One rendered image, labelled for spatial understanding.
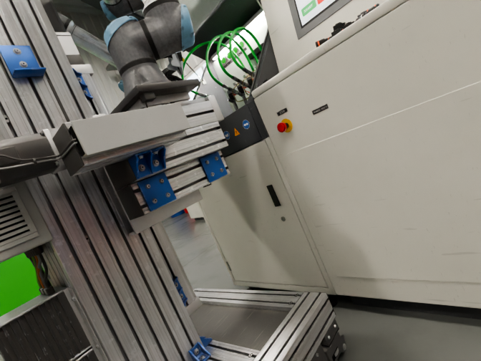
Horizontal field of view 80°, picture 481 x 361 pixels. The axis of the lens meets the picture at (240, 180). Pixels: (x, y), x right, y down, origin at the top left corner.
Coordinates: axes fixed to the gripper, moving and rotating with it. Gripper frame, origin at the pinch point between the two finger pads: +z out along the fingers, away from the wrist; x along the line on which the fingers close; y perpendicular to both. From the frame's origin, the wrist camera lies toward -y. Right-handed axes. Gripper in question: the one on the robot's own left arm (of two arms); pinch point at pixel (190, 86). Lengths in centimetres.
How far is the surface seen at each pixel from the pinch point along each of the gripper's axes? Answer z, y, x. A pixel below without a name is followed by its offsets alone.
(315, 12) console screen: 48, -25, 49
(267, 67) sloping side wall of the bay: 38, -6, 33
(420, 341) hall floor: 118, 74, 49
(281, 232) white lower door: 71, 56, 15
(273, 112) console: 47, 17, 43
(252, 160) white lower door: 46, 32, 24
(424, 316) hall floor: 122, 67, 42
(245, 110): 36, 16, 34
